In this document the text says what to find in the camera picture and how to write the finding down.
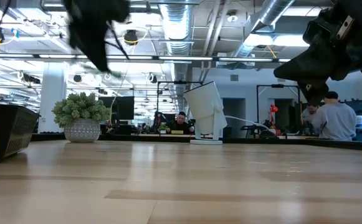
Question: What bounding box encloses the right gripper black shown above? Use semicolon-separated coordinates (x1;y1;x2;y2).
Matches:
273;30;362;106

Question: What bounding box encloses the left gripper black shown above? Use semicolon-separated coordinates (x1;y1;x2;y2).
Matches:
63;0;131;72

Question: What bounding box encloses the person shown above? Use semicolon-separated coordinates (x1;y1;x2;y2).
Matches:
301;104;320;136
311;91;358;141
168;111;196;135

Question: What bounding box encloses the red figure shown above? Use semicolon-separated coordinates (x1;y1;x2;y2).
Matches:
269;103;279;129

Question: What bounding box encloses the white column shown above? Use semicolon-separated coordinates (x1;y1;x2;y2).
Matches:
39;62;68;133

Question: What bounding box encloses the black computer monitor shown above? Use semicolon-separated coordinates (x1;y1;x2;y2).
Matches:
98;95;135;121

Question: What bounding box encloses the green potted plant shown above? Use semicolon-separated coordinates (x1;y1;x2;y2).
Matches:
51;91;112;143

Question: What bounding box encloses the long light bar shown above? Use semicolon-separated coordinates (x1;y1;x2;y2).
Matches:
0;52;293;64

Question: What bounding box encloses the white desk lamp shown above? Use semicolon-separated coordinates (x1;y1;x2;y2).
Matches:
183;81;228;146

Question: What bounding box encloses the black mesh basket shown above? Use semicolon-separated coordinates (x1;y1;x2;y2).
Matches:
0;103;40;164

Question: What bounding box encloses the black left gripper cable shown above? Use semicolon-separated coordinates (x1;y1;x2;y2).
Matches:
105;21;130;60

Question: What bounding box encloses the black distant gantry frame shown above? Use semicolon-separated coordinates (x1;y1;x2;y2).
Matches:
256;83;300;125

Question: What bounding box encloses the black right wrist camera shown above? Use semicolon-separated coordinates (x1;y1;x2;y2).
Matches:
303;8;356;46

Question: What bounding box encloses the silver ventilation duct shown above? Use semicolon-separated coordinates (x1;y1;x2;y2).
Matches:
230;0;295;58
159;0;194;113

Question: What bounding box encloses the white lamp cable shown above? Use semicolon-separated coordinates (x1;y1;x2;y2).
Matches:
224;115;274;133

